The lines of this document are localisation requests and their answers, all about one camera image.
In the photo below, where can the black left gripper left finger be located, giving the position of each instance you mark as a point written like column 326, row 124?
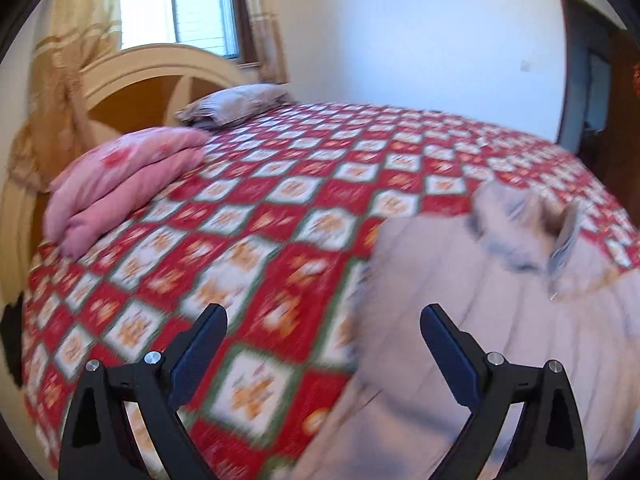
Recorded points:
column 98, row 440

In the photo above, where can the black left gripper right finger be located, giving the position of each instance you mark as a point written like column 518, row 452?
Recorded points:
column 548, row 442

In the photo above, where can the light grey puffer jacket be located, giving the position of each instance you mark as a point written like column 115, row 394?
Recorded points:
column 518, row 275

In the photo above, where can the folded pink blanket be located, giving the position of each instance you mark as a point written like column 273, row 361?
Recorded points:
column 99, row 190

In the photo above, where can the red patchwork bear quilt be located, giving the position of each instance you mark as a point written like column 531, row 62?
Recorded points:
column 276, row 226

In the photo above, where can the brown wooden door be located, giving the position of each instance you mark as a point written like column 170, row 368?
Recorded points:
column 620, row 145

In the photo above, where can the striped grey pillow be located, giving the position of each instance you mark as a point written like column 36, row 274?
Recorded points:
column 230, row 107

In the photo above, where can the cream wooden headboard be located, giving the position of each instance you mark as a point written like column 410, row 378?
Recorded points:
column 134, row 89

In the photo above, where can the yellow right curtain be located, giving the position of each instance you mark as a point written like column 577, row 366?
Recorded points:
column 268, row 43

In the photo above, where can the yellow curtain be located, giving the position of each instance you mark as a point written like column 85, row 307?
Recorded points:
column 268, row 43
column 72, row 35

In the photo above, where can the yellow left curtain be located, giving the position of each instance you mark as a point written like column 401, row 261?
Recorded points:
column 72, row 35

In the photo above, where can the dark brown door frame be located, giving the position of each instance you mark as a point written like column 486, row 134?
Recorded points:
column 588, row 75

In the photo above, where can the window with metal frame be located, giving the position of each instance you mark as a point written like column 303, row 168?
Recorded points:
column 209, row 25

